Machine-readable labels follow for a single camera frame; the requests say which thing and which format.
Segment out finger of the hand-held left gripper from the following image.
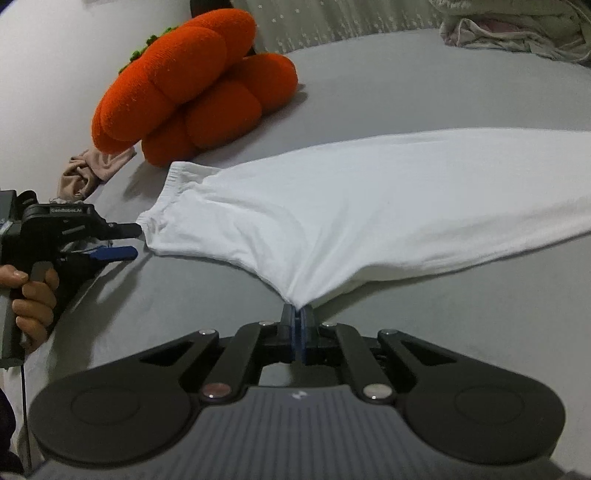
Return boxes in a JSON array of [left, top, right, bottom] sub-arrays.
[[106, 223, 144, 240], [90, 246, 138, 262]]

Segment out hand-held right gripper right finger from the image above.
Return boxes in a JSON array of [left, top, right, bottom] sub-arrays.
[[296, 305, 481, 402]]

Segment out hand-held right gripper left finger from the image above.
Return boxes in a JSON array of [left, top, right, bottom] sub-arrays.
[[115, 305, 295, 401]]

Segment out white pants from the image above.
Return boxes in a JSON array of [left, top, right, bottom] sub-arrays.
[[139, 128, 591, 309]]

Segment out person's left hand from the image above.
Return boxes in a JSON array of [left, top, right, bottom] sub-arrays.
[[0, 265, 61, 350]]

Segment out beige garment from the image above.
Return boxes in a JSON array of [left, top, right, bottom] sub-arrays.
[[56, 148, 137, 202]]

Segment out orange pumpkin plush pillow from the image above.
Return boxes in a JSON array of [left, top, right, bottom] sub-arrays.
[[91, 8, 298, 168]]

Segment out grey star-patterned pillow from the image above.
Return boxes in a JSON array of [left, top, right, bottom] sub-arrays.
[[231, 0, 444, 55]]

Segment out folded grey pink quilt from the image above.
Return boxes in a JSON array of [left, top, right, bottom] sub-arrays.
[[438, 0, 591, 65]]

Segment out black cable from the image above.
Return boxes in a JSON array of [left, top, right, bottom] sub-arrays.
[[18, 357, 33, 467]]

